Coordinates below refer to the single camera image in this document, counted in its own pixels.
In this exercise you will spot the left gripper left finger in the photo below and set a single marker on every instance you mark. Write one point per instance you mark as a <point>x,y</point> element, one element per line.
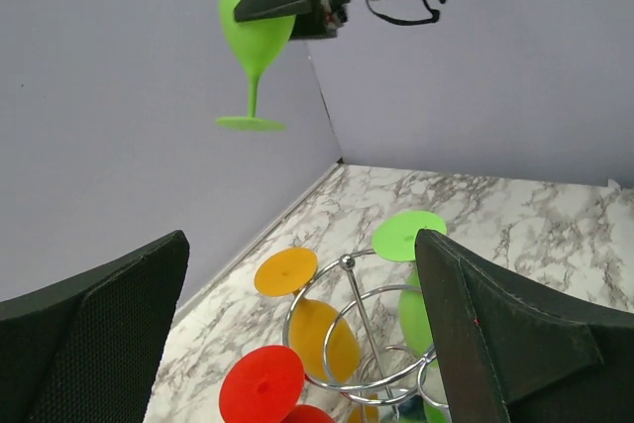
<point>88,348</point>

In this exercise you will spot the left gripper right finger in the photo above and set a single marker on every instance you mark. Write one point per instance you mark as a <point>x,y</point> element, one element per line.
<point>511,349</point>

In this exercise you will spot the red wine glass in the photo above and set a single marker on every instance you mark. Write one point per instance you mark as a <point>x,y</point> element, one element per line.
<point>264,386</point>

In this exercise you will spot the chrome wine glass rack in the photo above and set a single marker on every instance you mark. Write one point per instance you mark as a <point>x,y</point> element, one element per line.
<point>404,383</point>

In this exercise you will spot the lower orange wine glass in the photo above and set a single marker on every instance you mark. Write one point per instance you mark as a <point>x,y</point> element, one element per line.
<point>361,413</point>

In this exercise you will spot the orange wine glass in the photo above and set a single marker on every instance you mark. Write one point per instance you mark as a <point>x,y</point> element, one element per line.
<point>361,413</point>
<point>326,345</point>

